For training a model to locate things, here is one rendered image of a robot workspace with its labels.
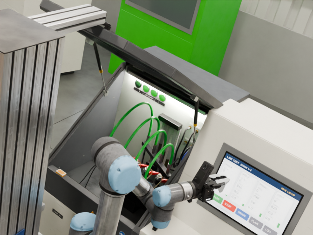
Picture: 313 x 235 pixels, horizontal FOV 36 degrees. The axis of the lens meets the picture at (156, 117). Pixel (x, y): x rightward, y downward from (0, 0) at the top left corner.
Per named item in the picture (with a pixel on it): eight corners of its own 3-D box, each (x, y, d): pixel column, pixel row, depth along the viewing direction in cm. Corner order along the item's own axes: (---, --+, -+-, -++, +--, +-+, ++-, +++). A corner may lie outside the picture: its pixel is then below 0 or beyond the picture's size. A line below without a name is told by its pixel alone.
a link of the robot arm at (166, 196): (148, 200, 191) (153, 183, 187) (171, 194, 197) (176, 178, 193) (159, 213, 186) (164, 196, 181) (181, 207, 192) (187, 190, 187)
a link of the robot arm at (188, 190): (175, 179, 193) (187, 190, 187) (184, 177, 196) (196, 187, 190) (172, 195, 196) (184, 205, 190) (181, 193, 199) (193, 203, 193)
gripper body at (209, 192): (202, 190, 206) (180, 196, 199) (207, 173, 203) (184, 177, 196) (214, 199, 200) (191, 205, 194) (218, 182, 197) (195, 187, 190)
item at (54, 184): (43, 189, 273) (46, 166, 265) (49, 186, 276) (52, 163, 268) (125, 252, 246) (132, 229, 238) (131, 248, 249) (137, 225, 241)
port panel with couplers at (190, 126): (173, 163, 277) (186, 117, 262) (176, 161, 280) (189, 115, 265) (191, 174, 272) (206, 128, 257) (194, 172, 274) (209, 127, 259)
